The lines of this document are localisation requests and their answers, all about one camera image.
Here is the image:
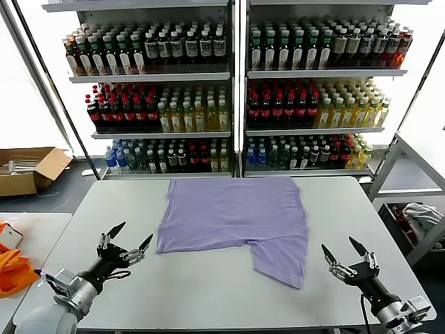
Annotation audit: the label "orange cloth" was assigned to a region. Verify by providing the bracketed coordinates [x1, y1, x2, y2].
[0, 243, 42, 299]

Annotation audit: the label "white grey cloth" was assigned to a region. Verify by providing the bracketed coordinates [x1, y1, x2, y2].
[401, 203, 444, 241]

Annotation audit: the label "white sheets in carton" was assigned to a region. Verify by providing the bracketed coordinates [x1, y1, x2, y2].
[0, 156, 38, 177]

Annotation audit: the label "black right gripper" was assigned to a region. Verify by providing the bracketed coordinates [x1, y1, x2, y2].
[321, 237, 401, 310]

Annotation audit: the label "red item in crate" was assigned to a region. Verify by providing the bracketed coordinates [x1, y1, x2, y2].
[391, 205, 418, 244]

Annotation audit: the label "dark bottle beige label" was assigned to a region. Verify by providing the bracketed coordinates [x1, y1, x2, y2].
[166, 148, 179, 173]
[332, 28, 348, 69]
[309, 145, 321, 170]
[346, 27, 362, 68]
[177, 148, 189, 173]
[319, 145, 331, 170]

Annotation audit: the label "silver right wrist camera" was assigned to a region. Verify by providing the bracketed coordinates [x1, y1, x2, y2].
[399, 295, 432, 324]

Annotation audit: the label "amber tea bottle white label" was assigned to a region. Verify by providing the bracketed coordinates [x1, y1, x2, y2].
[63, 38, 81, 77]

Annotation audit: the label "cola bottle red cap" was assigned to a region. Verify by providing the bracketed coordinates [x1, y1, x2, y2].
[271, 93, 284, 126]
[122, 97, 136, 129]
[133, 97, 147, 129]
[86, 97, 104, 129]
[145, 97, 159, 129]
[295, 92, 308, 126]
[248, 93, 261, 126]
[259, 93, 273, 126]
[199, 145, 211, 173]
[188, 145, 200, 173]
[99, 97, 114, 129]
[307, 92, 320, 126]
[110, 97, 125, 129]
[329, 142, 341, 170]
[339, 142, 351, 170]
[283, 93, 296, 126]

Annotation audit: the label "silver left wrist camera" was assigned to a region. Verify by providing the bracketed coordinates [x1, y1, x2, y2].
[44, 268, 79, 296]

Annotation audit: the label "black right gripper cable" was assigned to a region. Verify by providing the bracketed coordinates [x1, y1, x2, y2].
[359, 294, 370, 334]

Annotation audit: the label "white metal shelf unit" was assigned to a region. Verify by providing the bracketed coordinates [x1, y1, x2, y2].
[239, 0, 410, 178]
[41, 0, 241, 180]

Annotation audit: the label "black diagonal frame pole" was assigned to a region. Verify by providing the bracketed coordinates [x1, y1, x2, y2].
[12, 0, 100, 180]
[373, 31, 445, 177]

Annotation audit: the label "grey metal frame table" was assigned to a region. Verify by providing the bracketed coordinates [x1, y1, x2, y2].
[366, 132, 445, 269]

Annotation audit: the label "orange and white box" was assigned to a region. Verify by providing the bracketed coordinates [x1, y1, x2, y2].
[0, 218, 24, 248]

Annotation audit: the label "purple t-shirt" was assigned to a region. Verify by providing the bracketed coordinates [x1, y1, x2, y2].
[155, 177, 311, 291]

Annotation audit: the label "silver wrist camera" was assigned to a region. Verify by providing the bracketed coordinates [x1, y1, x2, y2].
[44, 268, 79, 296]
[399, 295, 432, 324]

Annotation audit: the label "dark tea bottle green cap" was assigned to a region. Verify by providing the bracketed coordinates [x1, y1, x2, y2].
[75, 34, 94, 76]
[130, 31, 147, 74]
[305, 29, 320, 70]
[88, 33, 106, 76]
[249, 29, 264, 70]
[291, 29, 306, 70]
[318, 29, 333, 70]
[277, 29, 292, 70]
[101, 33, 119, 75]
[115, 33, 133, 75]
[263, 29, 278, 70]

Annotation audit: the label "open cardboard box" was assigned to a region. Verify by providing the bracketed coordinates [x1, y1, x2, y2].
[0, 146, 74, 198]

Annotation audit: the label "red drink bottle grey label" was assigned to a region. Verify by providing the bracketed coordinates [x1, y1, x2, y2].
[396, 29, 414, 69]

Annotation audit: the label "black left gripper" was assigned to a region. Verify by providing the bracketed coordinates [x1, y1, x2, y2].
[85, 221, 154, 283]

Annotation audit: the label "dark bottle grey label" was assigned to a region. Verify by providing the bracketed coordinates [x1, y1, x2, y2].
[156, 30, 172, 72]
[372, 28, 389, 67]
[385, 28, 403, 67]
[359, 27, 375, 68]
[170, 29, 185, 71]
[198, 29, 213, 70]
[212, 28, 226, 70]
[143, 30, 159, 72]
[184, 29, 199, 70]

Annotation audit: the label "black crate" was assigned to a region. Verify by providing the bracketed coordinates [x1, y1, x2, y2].
[377, 202, 445, 251]

